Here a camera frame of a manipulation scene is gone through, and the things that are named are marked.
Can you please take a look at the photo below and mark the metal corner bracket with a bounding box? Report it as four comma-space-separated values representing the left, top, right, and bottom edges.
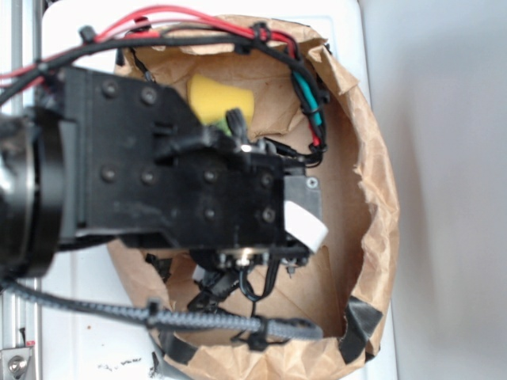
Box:
0, 347, 36, 380

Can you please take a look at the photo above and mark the aluminium frame rail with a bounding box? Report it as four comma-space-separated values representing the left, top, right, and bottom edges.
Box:
1, 1, 44, 379

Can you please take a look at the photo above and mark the fuzzy lime green toy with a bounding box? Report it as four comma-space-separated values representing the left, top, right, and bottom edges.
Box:
214, 120, 231, 136

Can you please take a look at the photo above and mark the yellow sponge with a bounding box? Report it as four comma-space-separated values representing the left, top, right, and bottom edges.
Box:
187, 74, 254, 126

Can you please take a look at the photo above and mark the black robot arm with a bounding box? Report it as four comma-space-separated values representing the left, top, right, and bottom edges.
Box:
1, 66, 328, 277

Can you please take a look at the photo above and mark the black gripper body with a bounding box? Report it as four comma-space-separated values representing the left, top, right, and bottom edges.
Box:
59, 67, 322, 251

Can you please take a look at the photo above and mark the brown paper bag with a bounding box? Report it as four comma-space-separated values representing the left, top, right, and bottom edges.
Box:
119, 19, 399, 379

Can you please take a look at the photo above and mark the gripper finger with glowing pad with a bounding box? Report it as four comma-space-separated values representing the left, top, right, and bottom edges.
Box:
284, 200, 328, 253

